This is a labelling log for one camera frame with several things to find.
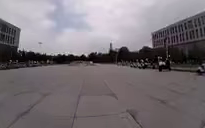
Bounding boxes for white scooter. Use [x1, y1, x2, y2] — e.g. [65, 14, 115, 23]
[157, 56, 173, 73]

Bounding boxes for row of parked scooters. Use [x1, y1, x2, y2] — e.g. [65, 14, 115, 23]
[117, 58, 160, 70]

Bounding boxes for distant tower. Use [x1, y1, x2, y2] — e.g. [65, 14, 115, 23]
[108, 41, 114, 53]

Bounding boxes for row of trees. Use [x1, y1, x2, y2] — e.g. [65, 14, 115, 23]
[17, 45, 178, 65]

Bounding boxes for dark glass building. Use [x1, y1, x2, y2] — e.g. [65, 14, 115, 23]
[0, 13, 22, 64]

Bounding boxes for row of parked bicycles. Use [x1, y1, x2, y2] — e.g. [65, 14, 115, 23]
[0, 59, 54, 72]

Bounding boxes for grass strip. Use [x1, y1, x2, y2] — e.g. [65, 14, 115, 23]
[170, 63, 204, 73]

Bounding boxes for lamp pole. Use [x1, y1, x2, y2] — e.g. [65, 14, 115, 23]
[37, 41, 44, 54]

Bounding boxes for pale office building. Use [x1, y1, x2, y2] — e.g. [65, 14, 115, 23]
[151, 8, 205, 64]

